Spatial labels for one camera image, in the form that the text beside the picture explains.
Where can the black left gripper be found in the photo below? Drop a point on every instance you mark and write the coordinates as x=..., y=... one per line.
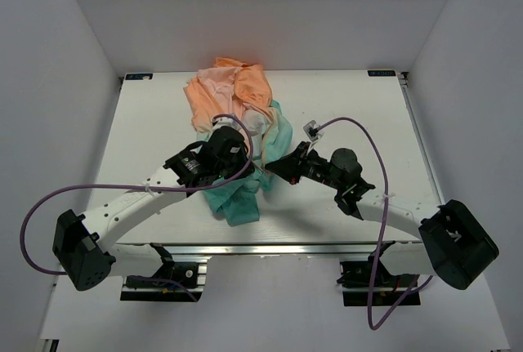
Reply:
x=241, y=152

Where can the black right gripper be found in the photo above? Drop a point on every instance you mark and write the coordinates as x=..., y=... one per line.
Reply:
x=292, y=167

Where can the orange and teal jacket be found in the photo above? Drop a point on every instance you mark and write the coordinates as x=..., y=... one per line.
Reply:
x=237, y=88

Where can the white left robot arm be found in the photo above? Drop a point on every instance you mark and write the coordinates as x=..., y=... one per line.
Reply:
x=87, y=245

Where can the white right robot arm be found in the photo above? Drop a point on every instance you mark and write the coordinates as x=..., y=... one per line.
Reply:
x=450, y=242

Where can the blue label left corner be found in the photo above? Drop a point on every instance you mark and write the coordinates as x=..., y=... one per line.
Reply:
x=138, y=77

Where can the blue label corner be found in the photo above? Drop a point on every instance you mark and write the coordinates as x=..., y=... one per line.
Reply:
x=381, y=73
x=138, y=77

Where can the blue label right corner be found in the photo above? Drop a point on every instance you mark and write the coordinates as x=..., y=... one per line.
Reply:
x=381, y=73

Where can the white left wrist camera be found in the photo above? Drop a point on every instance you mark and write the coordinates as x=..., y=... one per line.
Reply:
x=221, y=122

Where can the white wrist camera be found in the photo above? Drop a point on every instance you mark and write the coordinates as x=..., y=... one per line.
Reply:
x=313, y=131
x=221, y=122

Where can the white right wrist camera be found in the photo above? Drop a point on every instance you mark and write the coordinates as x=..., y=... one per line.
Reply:
x=313, y=131

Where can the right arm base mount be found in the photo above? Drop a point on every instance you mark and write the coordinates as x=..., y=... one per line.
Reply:
x=354, y=282

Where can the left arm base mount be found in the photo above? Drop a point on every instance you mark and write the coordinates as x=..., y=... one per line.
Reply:
x=173, y=281

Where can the aluminium table front rail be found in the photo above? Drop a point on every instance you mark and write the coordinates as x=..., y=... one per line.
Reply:
x=264, y=249

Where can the aluminium table rail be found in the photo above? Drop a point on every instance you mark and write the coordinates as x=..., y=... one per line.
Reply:
x=264, y=249
x=404, y=86

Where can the aluminium table right rail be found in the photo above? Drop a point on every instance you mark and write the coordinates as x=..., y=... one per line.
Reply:
x=404, y=86

